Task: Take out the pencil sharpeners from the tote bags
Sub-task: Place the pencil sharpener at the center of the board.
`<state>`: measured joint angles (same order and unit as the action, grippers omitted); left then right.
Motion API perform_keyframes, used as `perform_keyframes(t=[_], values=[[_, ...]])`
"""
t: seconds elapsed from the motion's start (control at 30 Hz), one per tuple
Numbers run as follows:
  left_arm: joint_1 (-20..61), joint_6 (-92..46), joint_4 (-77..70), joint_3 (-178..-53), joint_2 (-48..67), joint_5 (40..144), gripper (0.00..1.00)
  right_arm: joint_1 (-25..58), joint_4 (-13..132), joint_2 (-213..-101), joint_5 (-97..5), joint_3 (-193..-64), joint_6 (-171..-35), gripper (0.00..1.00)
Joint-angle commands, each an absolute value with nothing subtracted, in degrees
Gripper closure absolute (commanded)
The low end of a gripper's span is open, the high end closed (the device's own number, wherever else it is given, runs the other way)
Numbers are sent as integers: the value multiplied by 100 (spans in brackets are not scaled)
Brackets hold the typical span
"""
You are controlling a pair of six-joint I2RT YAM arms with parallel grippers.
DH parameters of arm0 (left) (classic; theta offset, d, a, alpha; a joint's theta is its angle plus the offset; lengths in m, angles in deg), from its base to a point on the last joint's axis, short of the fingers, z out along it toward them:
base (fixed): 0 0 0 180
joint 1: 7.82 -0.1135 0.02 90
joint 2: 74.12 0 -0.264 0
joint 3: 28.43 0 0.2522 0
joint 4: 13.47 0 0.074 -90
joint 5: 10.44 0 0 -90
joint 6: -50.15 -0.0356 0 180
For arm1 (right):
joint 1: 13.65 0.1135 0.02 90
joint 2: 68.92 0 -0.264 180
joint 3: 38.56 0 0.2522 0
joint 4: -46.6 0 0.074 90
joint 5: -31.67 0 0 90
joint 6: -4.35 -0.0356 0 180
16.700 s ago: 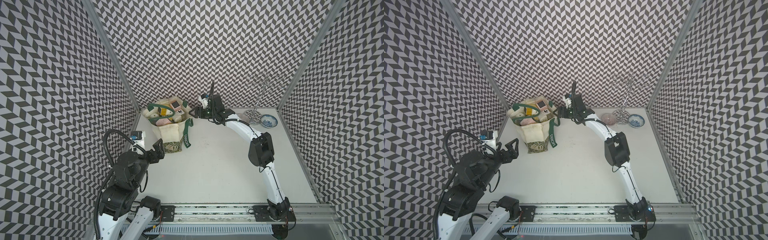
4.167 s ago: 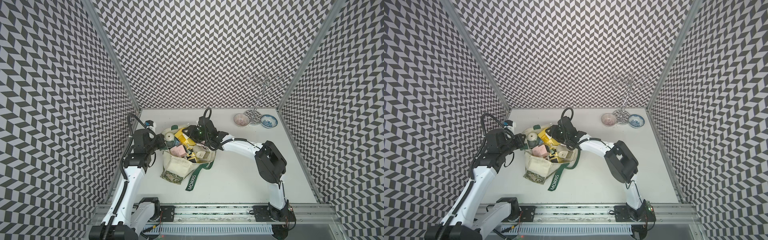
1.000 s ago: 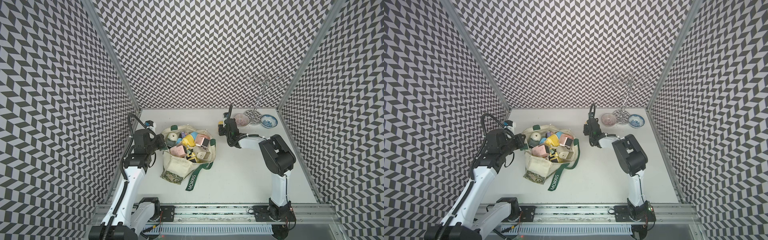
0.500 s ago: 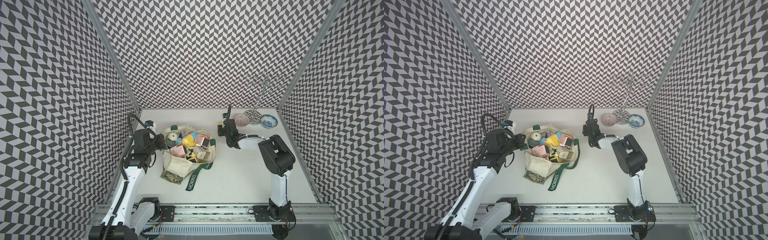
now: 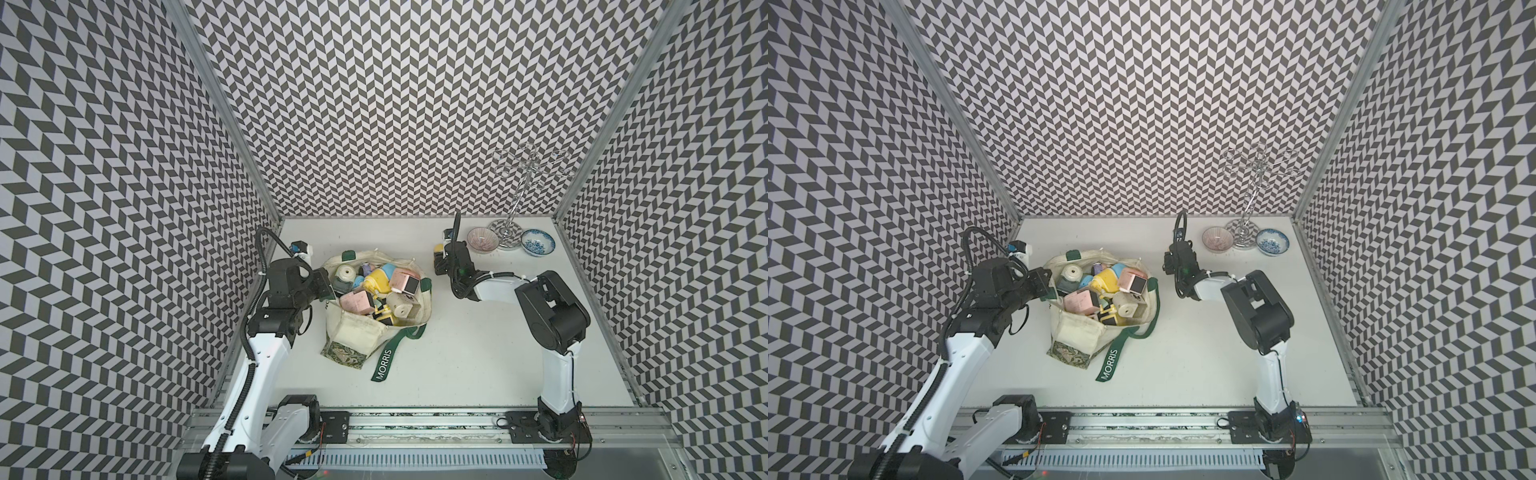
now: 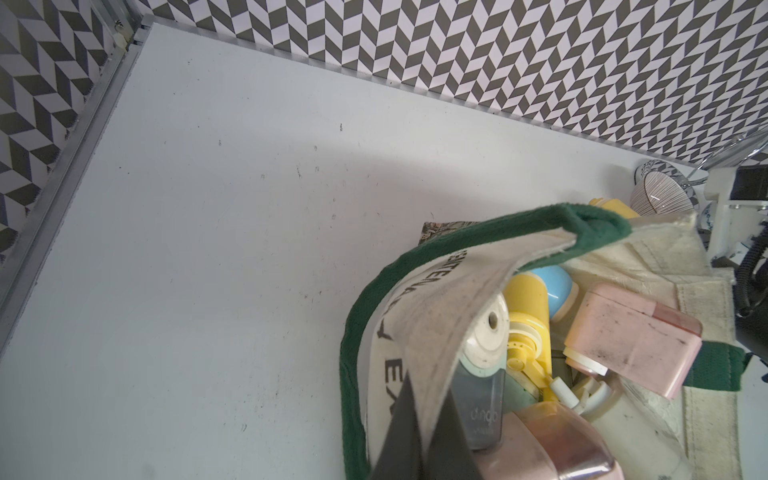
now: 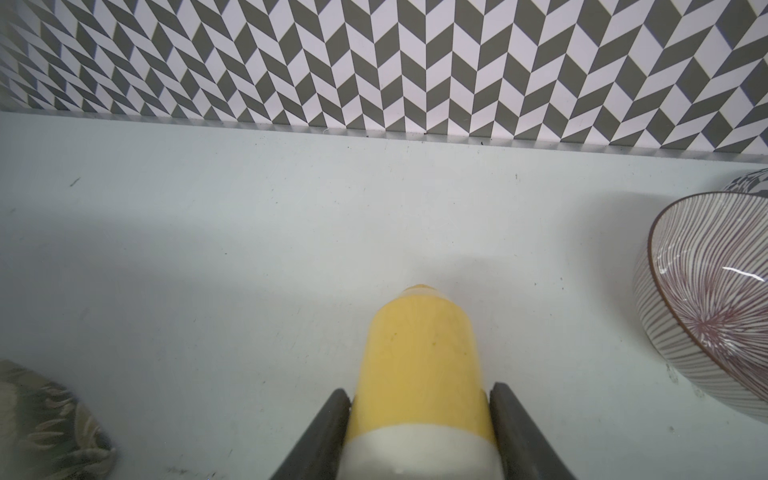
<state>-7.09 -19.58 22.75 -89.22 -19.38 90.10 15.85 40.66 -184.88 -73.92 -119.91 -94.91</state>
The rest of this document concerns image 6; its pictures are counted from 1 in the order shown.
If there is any pink ribbed bowl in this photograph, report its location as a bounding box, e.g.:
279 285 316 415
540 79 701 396
629 160 700 216

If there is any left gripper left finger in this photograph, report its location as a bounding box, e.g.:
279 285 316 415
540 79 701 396
369 376 422 480

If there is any blue round pencil sharpener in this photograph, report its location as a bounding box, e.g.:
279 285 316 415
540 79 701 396
530 265 579 322

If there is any white cartoon pencil sharpener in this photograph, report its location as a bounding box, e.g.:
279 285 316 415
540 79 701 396
549 376 694 479

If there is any pink block pencil sharpener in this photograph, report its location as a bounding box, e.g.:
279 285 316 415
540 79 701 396
564 283 703 399

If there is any cream canvas tote bag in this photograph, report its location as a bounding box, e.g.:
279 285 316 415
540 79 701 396
339 204 747 479

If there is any yellow block pencil sharpener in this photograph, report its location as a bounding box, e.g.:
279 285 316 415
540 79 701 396
589 198 639 219

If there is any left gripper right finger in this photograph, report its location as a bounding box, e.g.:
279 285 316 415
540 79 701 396
423 392 482 480

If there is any pink rounded pencil sharpener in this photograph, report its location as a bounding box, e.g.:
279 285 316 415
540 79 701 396
474 402 624 479

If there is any mint green pencil sharpener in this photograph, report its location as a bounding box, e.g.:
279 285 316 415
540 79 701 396
451 294 539 451

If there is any yellow round pencil sharpener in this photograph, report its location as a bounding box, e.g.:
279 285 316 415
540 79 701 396
503 272 557 401

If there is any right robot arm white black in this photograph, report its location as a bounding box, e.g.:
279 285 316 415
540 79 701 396
699 164 767 361

